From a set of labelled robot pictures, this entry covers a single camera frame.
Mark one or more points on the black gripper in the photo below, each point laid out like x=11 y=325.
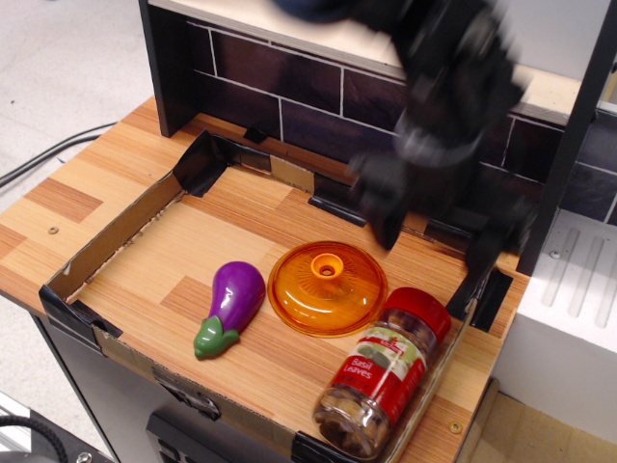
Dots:
x=466 y=197

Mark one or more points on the basil bottle with red lid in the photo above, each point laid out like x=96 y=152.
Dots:
x=369 y=393

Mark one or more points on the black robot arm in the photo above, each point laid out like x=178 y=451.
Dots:
x=459 y=85

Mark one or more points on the cardboard fence with black tape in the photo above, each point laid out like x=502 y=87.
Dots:
x=123 y=312

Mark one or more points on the white ridged side unit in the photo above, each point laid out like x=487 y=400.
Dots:
x=560 y=354

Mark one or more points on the purple toy eggplant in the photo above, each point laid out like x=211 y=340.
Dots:
x=238 y=291

